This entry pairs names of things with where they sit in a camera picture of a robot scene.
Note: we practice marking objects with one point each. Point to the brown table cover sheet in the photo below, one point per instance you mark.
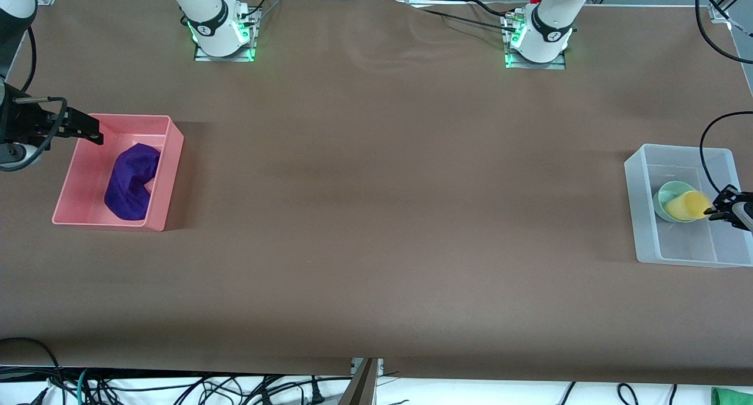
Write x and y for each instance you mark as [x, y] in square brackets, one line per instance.
[376, 216]

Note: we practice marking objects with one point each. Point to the purple cloth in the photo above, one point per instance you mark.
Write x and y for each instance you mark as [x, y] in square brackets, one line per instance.
[126, 193]

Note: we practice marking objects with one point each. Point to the yellow cup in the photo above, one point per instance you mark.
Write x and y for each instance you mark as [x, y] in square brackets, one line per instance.
[688, 206]

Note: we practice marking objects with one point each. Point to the pale green bowl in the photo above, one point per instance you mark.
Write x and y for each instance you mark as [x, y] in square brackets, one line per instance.
[670, 188]

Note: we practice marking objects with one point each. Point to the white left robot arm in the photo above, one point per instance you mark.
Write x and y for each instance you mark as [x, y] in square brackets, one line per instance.
[547, 28]

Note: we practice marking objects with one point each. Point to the clear plastic bin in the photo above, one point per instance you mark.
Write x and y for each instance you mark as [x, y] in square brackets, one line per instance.
[682, 243]

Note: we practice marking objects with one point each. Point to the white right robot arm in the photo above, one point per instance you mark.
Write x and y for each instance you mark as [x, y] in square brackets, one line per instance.
[206, 16]

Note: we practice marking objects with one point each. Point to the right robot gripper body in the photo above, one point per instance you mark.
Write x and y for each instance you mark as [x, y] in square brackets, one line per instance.
[22, 124]

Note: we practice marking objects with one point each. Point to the green cloth scrap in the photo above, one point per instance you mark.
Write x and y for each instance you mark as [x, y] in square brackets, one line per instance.
[732, 397]

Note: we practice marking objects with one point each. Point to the pink plastic bin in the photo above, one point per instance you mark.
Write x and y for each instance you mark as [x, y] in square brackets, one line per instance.
[170, 175]

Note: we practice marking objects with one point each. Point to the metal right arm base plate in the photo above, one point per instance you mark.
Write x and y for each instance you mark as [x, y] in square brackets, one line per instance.
[203, 56]

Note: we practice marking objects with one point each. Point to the brown table support beam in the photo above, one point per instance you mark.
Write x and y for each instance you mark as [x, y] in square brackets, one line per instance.
[362, 390]

